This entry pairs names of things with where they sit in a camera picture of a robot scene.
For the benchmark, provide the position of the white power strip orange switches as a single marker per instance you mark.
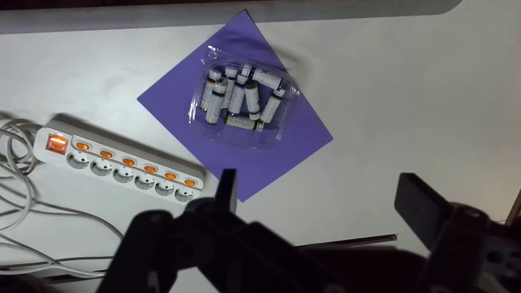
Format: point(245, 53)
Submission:
point(72, 144)

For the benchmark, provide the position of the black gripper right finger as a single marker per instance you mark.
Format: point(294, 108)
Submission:
point(421, 208)

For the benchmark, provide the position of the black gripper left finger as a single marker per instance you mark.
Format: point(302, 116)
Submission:
point(225, 196)

